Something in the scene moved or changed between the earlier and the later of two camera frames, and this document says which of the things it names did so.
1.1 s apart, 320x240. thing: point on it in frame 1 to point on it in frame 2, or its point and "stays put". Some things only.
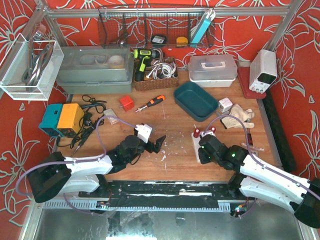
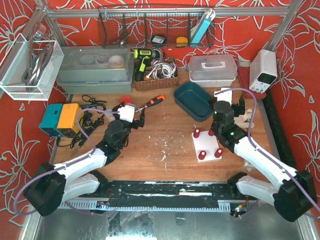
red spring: [196, 133] stays put
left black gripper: [150, 145] to [138, 122]
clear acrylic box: [29, 69] stays put
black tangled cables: [93, 110] stays put
